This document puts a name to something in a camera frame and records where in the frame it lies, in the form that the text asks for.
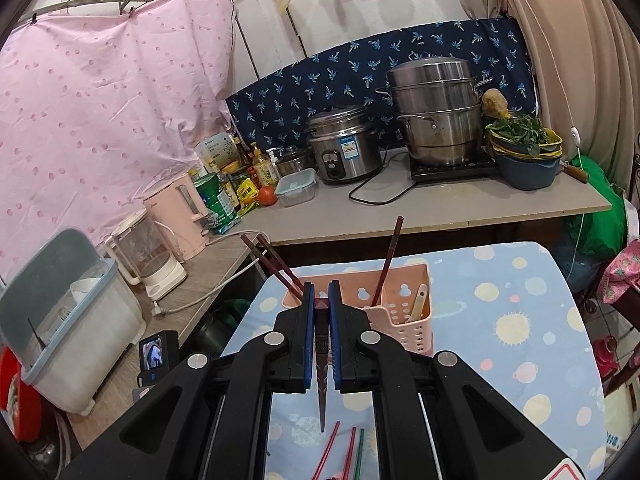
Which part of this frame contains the red tomato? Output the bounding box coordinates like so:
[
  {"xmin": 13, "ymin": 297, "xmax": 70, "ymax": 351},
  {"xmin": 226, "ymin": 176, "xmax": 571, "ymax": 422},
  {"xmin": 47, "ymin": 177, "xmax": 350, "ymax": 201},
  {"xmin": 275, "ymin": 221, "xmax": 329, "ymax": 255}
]
[{"xmin": 257, "ymin": 186, "xmax": 278, "ymax": 207}]

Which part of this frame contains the yellow snack packet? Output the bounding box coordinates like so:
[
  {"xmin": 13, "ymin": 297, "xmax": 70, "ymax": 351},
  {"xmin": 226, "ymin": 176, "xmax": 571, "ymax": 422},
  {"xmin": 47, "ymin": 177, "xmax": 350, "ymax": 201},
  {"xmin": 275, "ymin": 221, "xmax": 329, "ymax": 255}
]
[{"xmin": 236, "ymin": 178, "xmax": 259, "ymax": 209}]

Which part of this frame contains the red chopstick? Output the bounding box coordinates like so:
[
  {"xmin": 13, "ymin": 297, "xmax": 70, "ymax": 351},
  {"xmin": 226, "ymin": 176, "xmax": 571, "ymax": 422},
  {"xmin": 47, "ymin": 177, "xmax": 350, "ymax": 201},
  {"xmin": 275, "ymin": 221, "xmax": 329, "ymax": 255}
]
[
  {"xmin": 341, "ymin": 427, "xmax": 357, "ymax": 480},
  {"xmin": 311, "ymin": 420, "xmax": 341, "ymax": 480}
]

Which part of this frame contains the beige curtain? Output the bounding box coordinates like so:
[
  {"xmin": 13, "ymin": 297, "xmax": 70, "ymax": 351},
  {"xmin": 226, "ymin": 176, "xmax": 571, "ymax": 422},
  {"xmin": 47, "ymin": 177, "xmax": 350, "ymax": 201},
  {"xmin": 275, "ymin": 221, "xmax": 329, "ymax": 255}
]
[{"xmin": 460, "ymin": 0, "xmax": 639, "ymax": 188}]

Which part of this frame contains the pink perforated utensil basket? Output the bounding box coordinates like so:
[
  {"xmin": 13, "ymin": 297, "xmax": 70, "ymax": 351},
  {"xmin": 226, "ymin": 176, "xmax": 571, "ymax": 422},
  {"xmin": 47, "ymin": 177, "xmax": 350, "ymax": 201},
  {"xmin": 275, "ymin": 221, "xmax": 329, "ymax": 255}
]
[{"xmin": 294, "ymin": 257, "xmax": 434, "ymax": 356}]

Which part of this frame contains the small steel pot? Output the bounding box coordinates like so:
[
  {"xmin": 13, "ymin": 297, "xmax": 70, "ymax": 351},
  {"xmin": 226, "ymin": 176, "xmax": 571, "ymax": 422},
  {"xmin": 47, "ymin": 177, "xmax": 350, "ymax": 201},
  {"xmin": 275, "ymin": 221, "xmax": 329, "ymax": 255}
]
[{"xmin": 276, "ymin": 146, "xmax": 314, "ymax": 177}]

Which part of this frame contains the small black camera screen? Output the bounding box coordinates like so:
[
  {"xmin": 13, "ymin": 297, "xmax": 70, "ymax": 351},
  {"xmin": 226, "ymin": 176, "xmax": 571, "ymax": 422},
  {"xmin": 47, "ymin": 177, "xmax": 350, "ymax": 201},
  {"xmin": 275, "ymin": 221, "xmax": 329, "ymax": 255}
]
[{"xmin": 137, "ymin": 330, "xmax": 180, "ymax": 388}]

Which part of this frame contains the stacked steel steamer pot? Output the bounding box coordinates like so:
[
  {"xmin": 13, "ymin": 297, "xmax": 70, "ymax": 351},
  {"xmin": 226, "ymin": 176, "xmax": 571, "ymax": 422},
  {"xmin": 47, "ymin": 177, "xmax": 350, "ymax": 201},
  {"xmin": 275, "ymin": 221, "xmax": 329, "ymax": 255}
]
[{"xmin": 377, "ymin": 56, "xmax": 492, "ymax": 166}]

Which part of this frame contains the pink dotted curtain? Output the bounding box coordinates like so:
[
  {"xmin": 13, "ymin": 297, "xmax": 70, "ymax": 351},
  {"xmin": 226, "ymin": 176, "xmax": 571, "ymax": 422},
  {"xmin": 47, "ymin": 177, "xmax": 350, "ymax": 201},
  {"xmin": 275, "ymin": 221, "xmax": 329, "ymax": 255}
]
[{"xmin": 1, "ymin": 0, "xmax": 234, "ymax": 280}]

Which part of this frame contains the dark maroon chopstick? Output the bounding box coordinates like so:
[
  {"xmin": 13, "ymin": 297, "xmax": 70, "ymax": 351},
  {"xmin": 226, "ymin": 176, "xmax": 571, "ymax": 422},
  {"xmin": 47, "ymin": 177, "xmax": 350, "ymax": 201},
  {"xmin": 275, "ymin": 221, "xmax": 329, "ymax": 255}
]
[{"xmin": 314, "ymin": 298, "xmax": 330, "ymax": 431}]

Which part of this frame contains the green bag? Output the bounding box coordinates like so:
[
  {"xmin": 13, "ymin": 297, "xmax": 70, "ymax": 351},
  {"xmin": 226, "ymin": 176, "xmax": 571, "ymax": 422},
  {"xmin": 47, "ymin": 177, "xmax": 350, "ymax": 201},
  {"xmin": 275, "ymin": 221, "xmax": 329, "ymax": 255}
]
[{"xmin": 564, "ymin": 154, "xmax": 629, "ymax": 261}]

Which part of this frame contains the steel rice cooker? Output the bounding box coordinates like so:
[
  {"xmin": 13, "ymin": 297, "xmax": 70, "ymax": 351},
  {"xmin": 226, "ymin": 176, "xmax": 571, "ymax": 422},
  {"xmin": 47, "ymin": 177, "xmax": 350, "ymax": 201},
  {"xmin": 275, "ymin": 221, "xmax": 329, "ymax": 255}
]
[{"xmin": 308, "ymin": 105, "xmax": 382, "ymax": 185}]

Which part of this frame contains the navy floral cloth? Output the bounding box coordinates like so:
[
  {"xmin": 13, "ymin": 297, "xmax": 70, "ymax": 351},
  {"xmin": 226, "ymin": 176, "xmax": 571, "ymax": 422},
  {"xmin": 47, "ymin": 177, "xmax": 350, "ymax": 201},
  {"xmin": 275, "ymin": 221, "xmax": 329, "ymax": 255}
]
[{"xmin": 227, "ymin": 18, "xmax": 537, "ymax": 150}]

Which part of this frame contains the blue basin with greens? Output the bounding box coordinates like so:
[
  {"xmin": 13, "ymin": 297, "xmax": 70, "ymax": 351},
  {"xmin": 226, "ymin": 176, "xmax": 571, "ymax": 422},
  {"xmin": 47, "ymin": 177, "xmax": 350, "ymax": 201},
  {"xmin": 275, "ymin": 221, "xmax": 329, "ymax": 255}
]
[{"xmin": 485, "ymin": 113, "xmax": 563, "ymax": 191}]

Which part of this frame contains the clear food container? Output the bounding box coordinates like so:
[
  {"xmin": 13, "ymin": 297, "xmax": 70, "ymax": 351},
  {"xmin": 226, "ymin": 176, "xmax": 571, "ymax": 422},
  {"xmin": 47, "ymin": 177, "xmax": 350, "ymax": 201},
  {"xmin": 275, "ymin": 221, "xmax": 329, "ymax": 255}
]
[{"xmin": 276, "ymin": 168, "xmax": 317, "ymax": 208}]

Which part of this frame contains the blue patterned tablecloth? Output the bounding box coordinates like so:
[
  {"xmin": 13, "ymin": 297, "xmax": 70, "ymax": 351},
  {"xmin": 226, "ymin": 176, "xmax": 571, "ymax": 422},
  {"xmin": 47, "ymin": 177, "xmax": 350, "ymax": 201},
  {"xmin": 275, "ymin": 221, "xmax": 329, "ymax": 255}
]
[{"xmin": 219, "ymin": 242, "xmax": 609, "ymax": 480}]

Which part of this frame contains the pink electric kettle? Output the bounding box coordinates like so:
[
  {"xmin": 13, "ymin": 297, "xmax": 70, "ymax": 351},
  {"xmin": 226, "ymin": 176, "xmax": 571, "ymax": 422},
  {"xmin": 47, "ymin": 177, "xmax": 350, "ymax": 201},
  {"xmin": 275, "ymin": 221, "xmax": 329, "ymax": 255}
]
[{"xmin": 142, "ymin": 174, "xmax": 209, "ymax": 262}]

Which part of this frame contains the yellow oil bottle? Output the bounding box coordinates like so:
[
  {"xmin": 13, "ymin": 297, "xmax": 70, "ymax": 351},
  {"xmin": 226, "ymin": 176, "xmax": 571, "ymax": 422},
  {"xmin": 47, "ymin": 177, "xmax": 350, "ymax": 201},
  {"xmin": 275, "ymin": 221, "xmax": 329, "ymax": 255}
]
[{"xmin": 252, "ymin": 143, "xmax": 279, "ymax": 188}]

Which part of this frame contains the black induction cooker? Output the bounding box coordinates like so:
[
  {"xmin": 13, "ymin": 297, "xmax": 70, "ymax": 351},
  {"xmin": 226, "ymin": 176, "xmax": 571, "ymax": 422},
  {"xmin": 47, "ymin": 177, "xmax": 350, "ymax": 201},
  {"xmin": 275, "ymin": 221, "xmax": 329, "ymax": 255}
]
[{"xmin": 409, "ymin": 152, "xmax": 499, "ymax": 185}]

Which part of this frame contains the white clear blender jug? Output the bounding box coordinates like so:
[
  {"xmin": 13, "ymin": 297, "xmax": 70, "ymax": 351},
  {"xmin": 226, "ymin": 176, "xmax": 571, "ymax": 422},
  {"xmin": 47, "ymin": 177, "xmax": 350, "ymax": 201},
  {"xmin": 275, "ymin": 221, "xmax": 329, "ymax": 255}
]
[{"xmin": 105, "ymin": 209, "xmax": 188, "ymax": 301}]

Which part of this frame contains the white dish rack bin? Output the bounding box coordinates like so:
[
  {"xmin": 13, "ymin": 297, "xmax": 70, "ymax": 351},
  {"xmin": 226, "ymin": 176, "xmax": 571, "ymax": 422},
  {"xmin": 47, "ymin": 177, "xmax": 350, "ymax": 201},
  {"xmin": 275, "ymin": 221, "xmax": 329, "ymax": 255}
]
[{"xmin": 1, "ymin": 229, "xmax": 146, "ymax": 416}]

